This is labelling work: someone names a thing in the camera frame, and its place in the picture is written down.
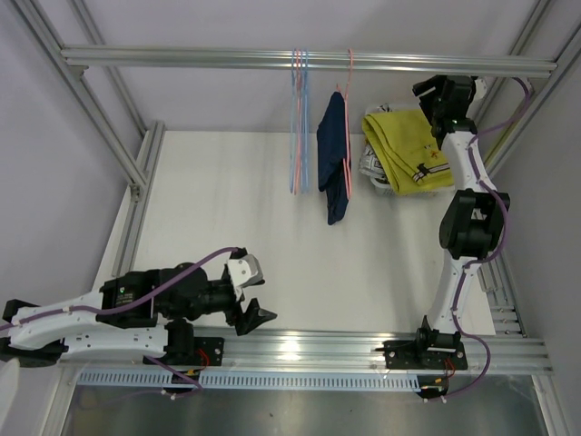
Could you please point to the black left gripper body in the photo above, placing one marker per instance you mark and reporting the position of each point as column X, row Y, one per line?
column 232, row 313

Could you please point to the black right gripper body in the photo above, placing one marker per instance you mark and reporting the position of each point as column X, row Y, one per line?
column 431, row 104

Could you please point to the olive green trousers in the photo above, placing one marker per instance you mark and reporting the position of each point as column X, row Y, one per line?
column 404, row 145

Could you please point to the black white print trousers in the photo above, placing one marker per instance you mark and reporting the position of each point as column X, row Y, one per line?
column 369, row 163

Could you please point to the pink hanger of navy trousers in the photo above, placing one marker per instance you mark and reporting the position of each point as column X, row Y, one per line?
column 344, row 91

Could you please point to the blue hanger of print trousers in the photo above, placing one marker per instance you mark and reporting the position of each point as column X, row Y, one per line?
column 308, row 116

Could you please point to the navy blue trousers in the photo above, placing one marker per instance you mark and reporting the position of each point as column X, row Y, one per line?
column 331, row 158

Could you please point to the blue hanger of olive trousers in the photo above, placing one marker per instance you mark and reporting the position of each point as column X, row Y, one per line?
column 302, row 120

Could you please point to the blue hanger of yellow trousers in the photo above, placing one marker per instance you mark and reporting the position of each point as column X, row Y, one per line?
column 292, row 127

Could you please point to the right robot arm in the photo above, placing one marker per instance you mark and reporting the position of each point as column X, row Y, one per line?
column 473, row 227

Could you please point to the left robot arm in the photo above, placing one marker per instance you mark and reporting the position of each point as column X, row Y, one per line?
column 143, row 316

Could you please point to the white plastic basket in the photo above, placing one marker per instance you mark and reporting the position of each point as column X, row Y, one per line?
column 386, row 188

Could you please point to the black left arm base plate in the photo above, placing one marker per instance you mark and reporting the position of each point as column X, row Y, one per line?
column 193, row 351

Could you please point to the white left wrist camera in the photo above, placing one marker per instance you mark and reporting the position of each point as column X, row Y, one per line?
column 245, row 272

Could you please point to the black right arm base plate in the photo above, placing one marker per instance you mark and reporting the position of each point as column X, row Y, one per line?
column 405, row 355

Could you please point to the white slotted cable duct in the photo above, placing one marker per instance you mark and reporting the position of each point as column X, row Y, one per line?
column 281, row 381

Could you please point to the aluminium frame left post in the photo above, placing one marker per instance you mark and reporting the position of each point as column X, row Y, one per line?
column 138, row 171

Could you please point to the aluminium frame post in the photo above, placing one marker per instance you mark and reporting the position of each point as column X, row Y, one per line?
column 550, row 32
column 138, row 171

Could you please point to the aluminium frame right post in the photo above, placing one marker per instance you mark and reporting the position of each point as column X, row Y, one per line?
column 550, row 32

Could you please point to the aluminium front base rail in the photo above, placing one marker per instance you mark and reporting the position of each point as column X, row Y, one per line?
column 262, row 350

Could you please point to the aluminium hanging rail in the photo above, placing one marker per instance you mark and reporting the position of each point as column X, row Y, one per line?
column 263, row 59

